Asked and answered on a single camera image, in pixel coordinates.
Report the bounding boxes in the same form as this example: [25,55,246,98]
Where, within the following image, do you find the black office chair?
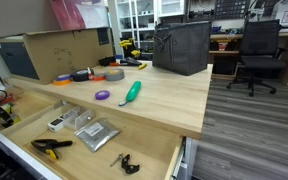
[226,20,286,97]

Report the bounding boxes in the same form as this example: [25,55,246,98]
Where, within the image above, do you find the white drawer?
[1,104,182,180]
[0,88,59,131]

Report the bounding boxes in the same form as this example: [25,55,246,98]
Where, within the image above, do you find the clear plastic box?
[61,106,94,130]

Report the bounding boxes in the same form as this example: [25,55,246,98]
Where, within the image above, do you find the black tape roll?
[71,69,94,82]

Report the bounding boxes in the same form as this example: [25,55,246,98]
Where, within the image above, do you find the grey duct tape roll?
[105,68,125,81]

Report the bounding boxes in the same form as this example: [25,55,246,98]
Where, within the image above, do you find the dark grey fabric bag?
[152,21,212,76]

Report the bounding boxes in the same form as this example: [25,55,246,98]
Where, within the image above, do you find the right white drawer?
[1,104,182,180]

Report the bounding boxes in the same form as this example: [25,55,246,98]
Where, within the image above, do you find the purple tape roll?
[95,90,110,100]

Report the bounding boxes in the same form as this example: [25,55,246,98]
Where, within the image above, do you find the black yellow spring clamp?
[31,139,73,160]

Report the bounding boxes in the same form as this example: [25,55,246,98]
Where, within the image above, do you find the left white drawer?
[0,88,59,131]

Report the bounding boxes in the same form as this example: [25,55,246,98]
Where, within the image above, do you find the small orange tape roll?
[93,73,105,81]

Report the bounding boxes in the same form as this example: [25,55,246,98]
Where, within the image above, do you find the white remote device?
[48,118,64,132]

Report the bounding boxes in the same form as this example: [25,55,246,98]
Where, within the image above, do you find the yellow clamps on table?
[119,38,147,70]

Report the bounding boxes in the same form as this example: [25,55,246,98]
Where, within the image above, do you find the white shelving unit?
[108,0,187,60]

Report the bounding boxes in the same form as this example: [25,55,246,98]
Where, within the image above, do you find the black clamp bracket with screw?
[110,154,140,174]

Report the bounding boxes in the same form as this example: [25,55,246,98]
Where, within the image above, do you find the blue and orange tape stack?
[53,74,71,85]

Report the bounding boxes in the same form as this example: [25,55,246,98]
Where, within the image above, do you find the green handled brush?
[118,81,141,106]

